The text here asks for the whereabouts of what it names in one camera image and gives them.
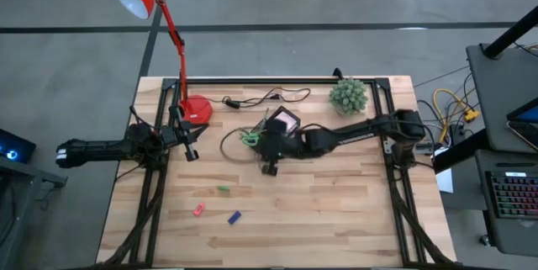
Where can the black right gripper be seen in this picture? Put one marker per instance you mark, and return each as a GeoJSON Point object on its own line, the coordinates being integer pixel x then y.
{"type": "Point", "coordinates": [279, 146]}

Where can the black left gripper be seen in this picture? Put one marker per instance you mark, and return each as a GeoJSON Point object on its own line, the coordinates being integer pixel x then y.
{"type": "Point", "coordinates": [178, 135]}

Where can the pink sticky note pad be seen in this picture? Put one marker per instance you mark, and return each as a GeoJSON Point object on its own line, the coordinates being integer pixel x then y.
{"type": "Point", "coordinates": [286, 120]}

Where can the small pink eraser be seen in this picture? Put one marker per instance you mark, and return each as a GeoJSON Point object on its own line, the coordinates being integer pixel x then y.
{"type": "Point", "coordinates": [199, 209]}

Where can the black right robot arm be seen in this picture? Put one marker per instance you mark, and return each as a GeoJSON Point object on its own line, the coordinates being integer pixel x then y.
{"type": "Point", "coordinates": [349, 137]}

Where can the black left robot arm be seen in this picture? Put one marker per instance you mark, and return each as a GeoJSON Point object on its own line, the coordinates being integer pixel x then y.
{"type": "Point", "coordinates": [101, 150]}

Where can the black mesh desk organizer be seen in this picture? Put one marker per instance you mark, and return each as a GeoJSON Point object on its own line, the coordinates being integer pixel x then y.
{"type": "Point", "coordinates": [291, 114]}

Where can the red desk lamp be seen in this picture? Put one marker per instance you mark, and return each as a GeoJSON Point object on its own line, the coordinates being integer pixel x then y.
{"type": "Point", "coordinates": [197, 110]}

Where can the small green eraser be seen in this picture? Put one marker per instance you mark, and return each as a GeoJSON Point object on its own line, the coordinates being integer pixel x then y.
{"type": "Point", "coordinates": [223, 188]}

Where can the small blue eraser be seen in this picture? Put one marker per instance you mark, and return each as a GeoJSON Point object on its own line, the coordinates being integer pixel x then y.
{"type": "Point", "coordinates": [234, 218]}

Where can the green succulent plant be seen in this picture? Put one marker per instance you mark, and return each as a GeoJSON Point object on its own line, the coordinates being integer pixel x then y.
{"type": "Point", "coordinates": [348, 96]}

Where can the black table clamp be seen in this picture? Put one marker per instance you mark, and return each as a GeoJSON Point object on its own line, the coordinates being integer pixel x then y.
{"type": "Point", "coordinates": [337, 73]}

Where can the grey metal desk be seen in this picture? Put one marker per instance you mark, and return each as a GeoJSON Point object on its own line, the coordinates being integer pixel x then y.
{"type": "Point", "coordinates": [25, 169]}

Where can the black computer tower blue light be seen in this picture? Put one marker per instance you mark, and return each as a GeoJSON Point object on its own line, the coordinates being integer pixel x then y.
{"type": "Point", "coordinates": [17, 146]}

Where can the white paper sheet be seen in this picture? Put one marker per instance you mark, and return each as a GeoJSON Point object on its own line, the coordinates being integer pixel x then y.
{"type": "Point", "coordinates": [444, 181]}

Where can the grey side desk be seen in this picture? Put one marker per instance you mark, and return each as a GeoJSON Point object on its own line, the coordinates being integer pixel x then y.
{"type": "Point", "coordinates": [492, 93]}

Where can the black caster wheel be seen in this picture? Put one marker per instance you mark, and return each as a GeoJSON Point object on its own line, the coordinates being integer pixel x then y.
{"type": "Point", "coordinates": [484, 240]}

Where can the backlit keyboard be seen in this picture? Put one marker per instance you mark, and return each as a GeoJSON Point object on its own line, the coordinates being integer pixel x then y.
{"type": "Point", "coordinates": [513, 196]}

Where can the laptop with blue screen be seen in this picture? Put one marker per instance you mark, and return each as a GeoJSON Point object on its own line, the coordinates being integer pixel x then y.
{"type": "Point", "coordinates": [525, 127]}

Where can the black stand pole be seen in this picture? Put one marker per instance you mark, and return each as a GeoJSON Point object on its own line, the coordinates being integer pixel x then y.
{"type": "Point", "coordinates": [508, 34]}

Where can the grey keyboard shelf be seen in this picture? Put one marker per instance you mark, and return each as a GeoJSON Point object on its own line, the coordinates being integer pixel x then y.
{"type": "Point", "coordinates": [513, 236]}

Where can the black aluminium frame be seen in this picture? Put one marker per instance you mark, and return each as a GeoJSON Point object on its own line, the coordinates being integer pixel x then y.
{"type": "Point", "coordinates": [273, 81]}

